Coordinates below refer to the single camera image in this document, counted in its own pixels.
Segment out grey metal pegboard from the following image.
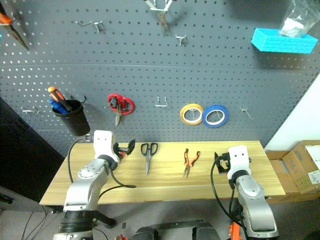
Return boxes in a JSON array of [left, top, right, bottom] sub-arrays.
[[0, 0, 320, 151]]

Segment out dark rounded robot shape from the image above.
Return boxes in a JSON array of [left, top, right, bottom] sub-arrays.
[[194, 222, 221, 240], [132, 226, 160, 240]]

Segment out orange-handled long-nose pliers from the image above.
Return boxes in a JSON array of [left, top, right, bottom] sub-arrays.
[[0, 3, 30, 51]]

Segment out dark-handled scissors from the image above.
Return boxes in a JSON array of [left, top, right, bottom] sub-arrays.
[[140, 142, 159, 176]]

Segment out orange black handled screwdriver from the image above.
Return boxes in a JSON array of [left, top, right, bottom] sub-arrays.
[[47, 86, 73, 113]]

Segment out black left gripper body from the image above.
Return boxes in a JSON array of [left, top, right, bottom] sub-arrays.
[[113, 141, 127, 162]]

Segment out clear plastic bag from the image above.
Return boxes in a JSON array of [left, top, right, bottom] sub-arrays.
[[278, 0, 317, 38]]

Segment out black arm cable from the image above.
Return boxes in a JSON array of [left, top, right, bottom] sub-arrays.
[[67, 136, 137, 201], [210, 158, 245, 227]]

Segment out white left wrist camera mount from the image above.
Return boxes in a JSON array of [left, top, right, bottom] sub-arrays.
[[92, 129, 120, 163]]

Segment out long metal pegboard hook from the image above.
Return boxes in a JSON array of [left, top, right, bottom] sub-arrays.
[[76, 20, 105, 33]]

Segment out large printed cardboard box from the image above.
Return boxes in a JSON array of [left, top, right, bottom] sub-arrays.
[[282, 139, 320, 195]]

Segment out blue-handled screwdriver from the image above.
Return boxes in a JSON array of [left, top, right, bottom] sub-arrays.
[[48, 98, 68, 115]]

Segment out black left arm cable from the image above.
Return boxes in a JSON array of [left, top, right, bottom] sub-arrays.
[[67, 136, 137, 201]]

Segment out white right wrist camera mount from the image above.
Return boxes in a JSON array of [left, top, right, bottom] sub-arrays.
[[226, 145, 252, 180]]

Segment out black wire cup hanger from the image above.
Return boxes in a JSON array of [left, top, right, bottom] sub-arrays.
[[68, 94, 88, 105]]

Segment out cyan plastic basket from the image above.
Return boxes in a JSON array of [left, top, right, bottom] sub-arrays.
[[251, 27, 319, 55]]

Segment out white-handled pliers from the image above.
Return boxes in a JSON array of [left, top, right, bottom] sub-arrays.
[[143, 0, 177, 36]]

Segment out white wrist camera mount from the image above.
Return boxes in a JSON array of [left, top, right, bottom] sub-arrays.
[[92, 129, 120, 163], [226, 145, 252, 180]]

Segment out orange black needle-nose pliers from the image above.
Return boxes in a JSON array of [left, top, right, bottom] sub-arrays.
[[182, 148, 201, 179]]

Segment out open flat cardboard box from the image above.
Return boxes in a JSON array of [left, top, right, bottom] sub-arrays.
[[264, 149, 320, 205]]

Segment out short metal pegboard hook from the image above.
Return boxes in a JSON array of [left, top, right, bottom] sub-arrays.
[[175, 34, 188, 46]]

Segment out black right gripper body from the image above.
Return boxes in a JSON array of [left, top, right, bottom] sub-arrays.
[[216, 151, 231, 175]]

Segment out red-handled scissors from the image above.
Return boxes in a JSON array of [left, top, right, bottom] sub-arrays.
[[107, 93, 136, 127]]

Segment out black cabinet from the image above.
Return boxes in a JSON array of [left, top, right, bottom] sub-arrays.
[[0, 97, 66, 196]]

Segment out metal loop pegboard hook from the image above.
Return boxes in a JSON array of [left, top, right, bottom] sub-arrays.
[[154, 96, 169, 108]]

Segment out yellow tape roll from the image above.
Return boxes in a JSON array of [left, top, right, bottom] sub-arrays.
[[179, 103, 205, 125]]

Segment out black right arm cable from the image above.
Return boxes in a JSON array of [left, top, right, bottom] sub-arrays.
[[210, 158, 245, 227]]

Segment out black plastic cup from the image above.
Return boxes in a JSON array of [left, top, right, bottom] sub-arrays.
[[51, 99, 91, 137]]

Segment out blue tape roll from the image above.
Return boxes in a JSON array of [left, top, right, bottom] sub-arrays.
[[201, 104, 230, 128]]

